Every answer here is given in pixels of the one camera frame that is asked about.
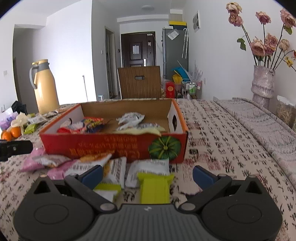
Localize yellow thermos jug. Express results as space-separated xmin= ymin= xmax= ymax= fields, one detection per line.
xmin=29 ymin=59 xmax=60 ymax=114

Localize red cartoon figure bag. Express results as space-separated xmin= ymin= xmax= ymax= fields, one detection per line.
xmin=57 ymin=120 xmax=86 ymax=133

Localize lime and white packet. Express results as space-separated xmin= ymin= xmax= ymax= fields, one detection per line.
xmin=94 ymin=183 xmax=122 ymax=202

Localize white cracker picture packet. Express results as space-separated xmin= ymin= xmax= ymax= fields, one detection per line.
xmin=66 ymin=153 xmax=112 ymax=176

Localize dried pink roses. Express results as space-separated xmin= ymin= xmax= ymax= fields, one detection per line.
xmin=226 ymin=2 xmax=296 ymax=70

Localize pale yellow snack packet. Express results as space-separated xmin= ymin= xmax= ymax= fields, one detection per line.
xmin=116 ymin=127 xmax=166 ymax=137

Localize purple tissue pack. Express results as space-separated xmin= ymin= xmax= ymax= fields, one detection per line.
xmin=0 ymin=113 xmax=18 ymax=130

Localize wire cart with bottles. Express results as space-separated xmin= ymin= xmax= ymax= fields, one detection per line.
xmin=181 ymin=80 xmax=203 ymax=100

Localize pink textured vase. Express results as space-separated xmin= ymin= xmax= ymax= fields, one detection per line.
xmin=251 ymin=65 xmax=275 ymax=109

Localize glass jar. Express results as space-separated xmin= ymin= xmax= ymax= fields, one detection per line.
xmin=276 ymin=95 xmax=296 ymax=128

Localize white folded umbrella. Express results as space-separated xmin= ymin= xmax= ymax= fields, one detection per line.
xmin=184 ymin=28 xmax=189 ymax=59

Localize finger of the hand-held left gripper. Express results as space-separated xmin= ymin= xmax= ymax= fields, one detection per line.
xmin=6 ymin=140 xmax=33 ymax=156

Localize yellow box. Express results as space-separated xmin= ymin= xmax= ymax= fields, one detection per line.
xmin=169 ymin=20 xmax=187 ymax=29

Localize lime green snack packet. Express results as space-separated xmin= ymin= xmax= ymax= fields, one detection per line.
xmin=137 ymin=173 xmax=175 ymax=204

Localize white black-text snack packet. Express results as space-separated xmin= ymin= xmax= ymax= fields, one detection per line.
xmin=103 ymin=157 xmax=127 ymax=188

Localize dried lavender bunch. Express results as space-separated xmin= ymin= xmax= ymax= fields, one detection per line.
xmin=188 ymin=60 xmax=204 ymax=81

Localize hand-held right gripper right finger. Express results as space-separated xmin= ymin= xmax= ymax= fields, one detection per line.
xmin=179 ymin=166 xmax=265 ymax=214

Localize white grey crinkled packet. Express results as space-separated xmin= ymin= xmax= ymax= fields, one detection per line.
xmin=116 ymin=113 xmax=145 ymax=126

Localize dark brown door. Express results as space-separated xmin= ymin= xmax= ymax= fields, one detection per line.
xmin=121 ymin=32 xmax=156 ymax=67

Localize black bag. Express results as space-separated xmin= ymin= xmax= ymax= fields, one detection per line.
xmin=11 ymin=101 xmax=28 ymax=115

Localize red yellow-lettered chip bag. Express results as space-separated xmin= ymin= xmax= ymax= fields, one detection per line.
xmin=82 ymin=117 xmax=108 ymax=133

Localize folded grey printed cloth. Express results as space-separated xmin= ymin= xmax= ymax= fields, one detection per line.
xmin=213 ymin=97 xmax=296 ymax=174

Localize grey fridge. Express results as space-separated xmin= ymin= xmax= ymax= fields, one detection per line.
xmin=162 ymin=28 xmax=189 ymax=80

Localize blue dustpan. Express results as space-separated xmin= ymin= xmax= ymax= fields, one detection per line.
xmin=173 ymin=67 xmax=189 ymax=79

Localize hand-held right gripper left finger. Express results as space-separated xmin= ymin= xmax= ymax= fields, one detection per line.
xmin=32 ymin=165 xmax=117 ymax=214

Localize red gift box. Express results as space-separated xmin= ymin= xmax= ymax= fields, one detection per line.
xmin=165 ymin=81 xmax=176 ymax=99

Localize pink snack packet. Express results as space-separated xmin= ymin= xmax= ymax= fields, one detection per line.
xmin=47 ymin=160 xmax=79 ymax=180
xmin=20 ymin=148 xmax=47 ymax=172

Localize yellow flower branches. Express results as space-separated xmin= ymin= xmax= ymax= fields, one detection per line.
xmin=284 ymin=50 xmax=296 ymax=71

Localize red cardboard box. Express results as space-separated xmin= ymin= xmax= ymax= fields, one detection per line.
xmin=39 ymin=65 xmax=188 ymax=164

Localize white clear snack packet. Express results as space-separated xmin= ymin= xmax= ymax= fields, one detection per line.
xmin=28 ymin=115 xmax=48 ymax=124

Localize white orange-corner snack packet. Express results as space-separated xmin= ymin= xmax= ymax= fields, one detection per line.
xmin=117 ymin=123 xmax=160 ymax=131

